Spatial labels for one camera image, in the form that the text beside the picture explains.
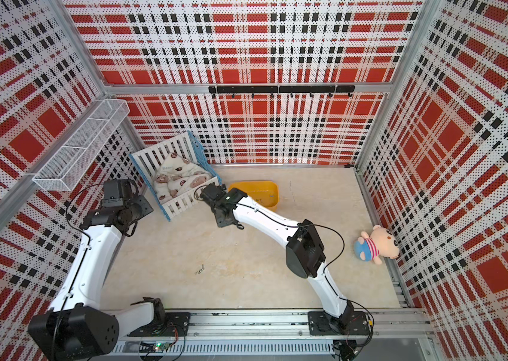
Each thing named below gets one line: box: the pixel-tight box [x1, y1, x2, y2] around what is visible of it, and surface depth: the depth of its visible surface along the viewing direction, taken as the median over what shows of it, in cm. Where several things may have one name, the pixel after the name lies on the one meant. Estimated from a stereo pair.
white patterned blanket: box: [152, 151, 213, 204], surface depth 112 cm
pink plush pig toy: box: [353, 224, 400, 264], surface depth 86 cm
